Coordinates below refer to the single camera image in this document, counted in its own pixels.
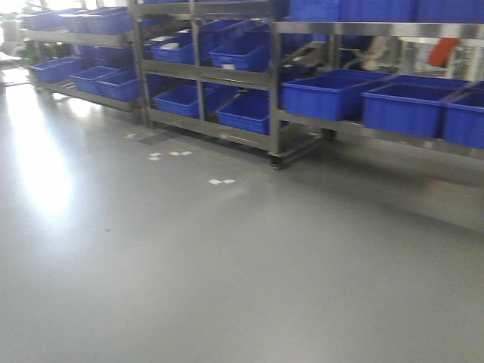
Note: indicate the white paper scraps on floor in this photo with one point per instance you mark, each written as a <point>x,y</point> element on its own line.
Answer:
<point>217,182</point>

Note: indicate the right steel rack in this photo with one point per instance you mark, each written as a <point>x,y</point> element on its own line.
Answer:
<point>470,33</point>

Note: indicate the steel rack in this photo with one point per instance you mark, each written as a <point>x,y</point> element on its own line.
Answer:
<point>282,143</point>
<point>67,87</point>
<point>470,33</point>

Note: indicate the blue bin middle rack lower-right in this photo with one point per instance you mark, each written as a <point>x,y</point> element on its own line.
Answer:
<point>247,112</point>

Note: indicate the blue bin middle rack lower-left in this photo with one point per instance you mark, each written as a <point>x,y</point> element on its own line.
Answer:
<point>184,100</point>

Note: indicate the middle steel rack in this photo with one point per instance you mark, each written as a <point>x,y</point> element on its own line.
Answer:
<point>282,143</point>

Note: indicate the blue bin right rack left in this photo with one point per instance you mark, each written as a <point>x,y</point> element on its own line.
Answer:
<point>335,95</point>

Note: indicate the blue bin middle rack upper-right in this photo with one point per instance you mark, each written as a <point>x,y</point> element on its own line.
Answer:
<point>250,52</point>

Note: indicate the blue bin middle rack upper-left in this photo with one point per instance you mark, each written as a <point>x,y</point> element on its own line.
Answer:
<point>180,49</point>

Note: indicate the blue bin right rack middle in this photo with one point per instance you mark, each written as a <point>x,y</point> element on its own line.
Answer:
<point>414,108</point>

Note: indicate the blue bin left rack lower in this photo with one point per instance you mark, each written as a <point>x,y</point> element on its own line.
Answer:
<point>57,70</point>

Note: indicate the blue bin right rack edge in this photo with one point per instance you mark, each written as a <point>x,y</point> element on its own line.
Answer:
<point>463,119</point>

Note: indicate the left steel rack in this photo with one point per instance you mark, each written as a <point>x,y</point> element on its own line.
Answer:
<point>67,87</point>

